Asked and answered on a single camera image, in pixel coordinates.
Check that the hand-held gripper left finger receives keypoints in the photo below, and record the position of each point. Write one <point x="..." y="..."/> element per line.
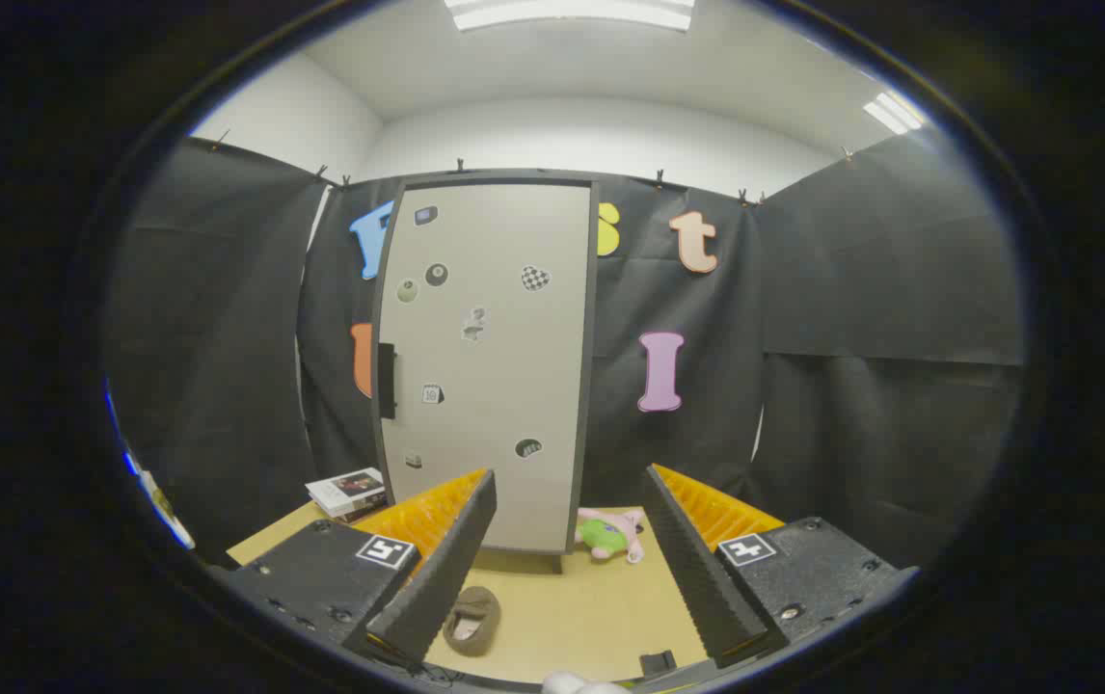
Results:
<point x="437" y="578"/>

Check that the brown book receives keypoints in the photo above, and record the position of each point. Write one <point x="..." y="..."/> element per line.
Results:
<point x="369" y="513"/>

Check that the grey shoe cabinet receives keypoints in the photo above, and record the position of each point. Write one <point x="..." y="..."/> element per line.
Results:
<point x="592" y="386"/>

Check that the long ceiling light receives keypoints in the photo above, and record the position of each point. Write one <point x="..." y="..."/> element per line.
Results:
<point x="572" y="13"/>

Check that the black backdrop cloth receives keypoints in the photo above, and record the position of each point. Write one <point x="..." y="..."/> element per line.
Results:
<point x="851" y="337"/>

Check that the small ceiling light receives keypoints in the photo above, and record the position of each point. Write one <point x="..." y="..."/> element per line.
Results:
<point x="893" y="113"/>

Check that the brown fuzzy slipper shoe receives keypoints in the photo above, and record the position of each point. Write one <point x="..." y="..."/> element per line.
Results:
<point x="477" y="609"/>

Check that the white side desk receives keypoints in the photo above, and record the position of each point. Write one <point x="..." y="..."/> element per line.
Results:
<point x="172" y="520"/>

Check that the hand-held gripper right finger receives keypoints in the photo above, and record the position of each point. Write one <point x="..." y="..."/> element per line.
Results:
<point x="697" y="578"/>

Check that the pink and green plush toy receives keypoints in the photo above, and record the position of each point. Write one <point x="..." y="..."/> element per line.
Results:
<point x="610" y="535"/>

